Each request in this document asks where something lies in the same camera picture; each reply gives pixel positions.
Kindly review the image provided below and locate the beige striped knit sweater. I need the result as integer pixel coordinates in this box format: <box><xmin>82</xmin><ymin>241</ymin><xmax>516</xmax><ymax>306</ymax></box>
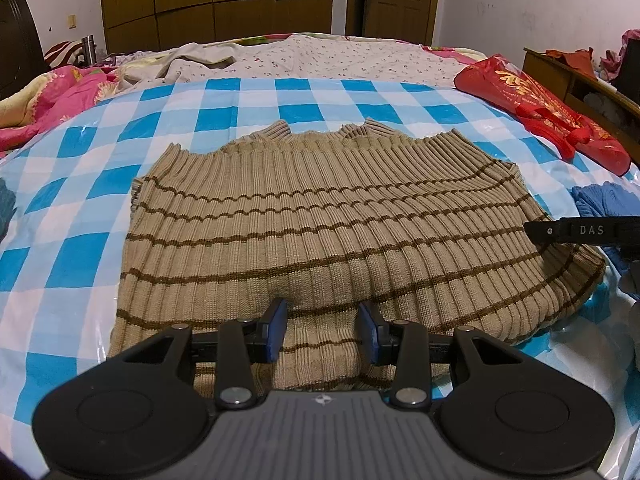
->
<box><xmin>107</xmin><ymin>119</ymin><xmax>607</xmax><ymax>393</ymax></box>

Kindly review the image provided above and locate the wooden bedside shelf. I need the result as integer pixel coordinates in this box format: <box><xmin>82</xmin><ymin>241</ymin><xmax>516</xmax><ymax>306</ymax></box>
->
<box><xmin>522</xmin><ymin>47</ymin><xmax>640</xmax><ymax>167</ymax></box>

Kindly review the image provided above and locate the pink floral cloth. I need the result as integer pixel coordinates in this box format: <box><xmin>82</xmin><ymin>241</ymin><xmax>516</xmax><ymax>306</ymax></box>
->
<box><xmin>602</xmin><ymin>29</ymin><xmax>640</xmax><ymax>82</ymax></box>

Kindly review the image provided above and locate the dark teal cloth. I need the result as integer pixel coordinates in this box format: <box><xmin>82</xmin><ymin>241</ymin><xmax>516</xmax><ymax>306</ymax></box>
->
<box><xmin>0</xmin><ymin>175</ymin><xmax>19</xmax><ymax>252</ymax></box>

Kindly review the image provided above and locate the red fabric bag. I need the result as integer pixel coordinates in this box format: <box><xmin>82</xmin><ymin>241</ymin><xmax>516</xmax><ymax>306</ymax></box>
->
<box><xmin>454</xmin><ymin>54</ymin><xmax>632</xmax><ymax>177</ymax></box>

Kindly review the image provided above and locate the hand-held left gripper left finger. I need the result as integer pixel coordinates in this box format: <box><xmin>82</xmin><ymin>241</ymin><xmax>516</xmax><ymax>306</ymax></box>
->
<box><xmin>117</xmin><ymin>297</ymin><xmax>290</xmax><ymax>411</ymax></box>

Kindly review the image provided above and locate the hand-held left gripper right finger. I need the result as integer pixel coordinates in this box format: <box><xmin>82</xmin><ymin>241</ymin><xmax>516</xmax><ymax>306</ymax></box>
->
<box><xmin>356</xmin><ymin>300</ymin><xmax>527</xmax><ymax>411</ymax></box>

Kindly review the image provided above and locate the blue checkered plastic sheet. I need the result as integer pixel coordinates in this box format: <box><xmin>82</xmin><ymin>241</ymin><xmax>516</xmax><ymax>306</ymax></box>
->
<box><xmin>0</xmin><ymin>77</ymin><xmax>640</xmax><ymax>480</ymax></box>

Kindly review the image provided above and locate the dark wooden headboard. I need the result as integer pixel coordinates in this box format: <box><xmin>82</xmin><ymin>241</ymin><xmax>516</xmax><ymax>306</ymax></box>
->
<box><xmin>0</xmin><ymin>0</ymin><xmax>51</xmax><ymax>102</ymax></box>

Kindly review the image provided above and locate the beige cloth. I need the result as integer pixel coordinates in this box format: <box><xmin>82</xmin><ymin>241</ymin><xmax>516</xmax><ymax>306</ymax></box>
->
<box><xmin>120</xmin><ymin>42</ymin><xmax>237</xmax><ymax>87</ymax></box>

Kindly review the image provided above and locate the pink floral blanket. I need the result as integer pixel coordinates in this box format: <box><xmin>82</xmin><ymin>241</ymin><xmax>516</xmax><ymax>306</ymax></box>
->
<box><xmin>0</xmin><ymin>40</ymin><xmax>132</xmax><ymax>153</ymax></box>

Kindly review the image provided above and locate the blue knit cardigan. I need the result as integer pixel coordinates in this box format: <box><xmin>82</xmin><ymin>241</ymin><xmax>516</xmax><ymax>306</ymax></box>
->
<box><xmin>570</xmin><ymin>182</ymin><xmax>640</xmax><ymax>277</ymax></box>

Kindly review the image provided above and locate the red cloth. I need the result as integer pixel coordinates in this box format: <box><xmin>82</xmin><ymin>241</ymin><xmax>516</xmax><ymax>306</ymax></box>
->
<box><xmin>545</xmin><ymin>47</ymin><xmax>597</xmax><ymax>79</ymax></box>

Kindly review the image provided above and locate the floral white bedsheet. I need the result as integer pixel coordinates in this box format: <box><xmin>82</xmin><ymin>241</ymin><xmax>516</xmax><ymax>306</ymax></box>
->
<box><xmin>107</xmin><ymin>34</ymin><xmax>488</xmax><ymax>97</ymax></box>

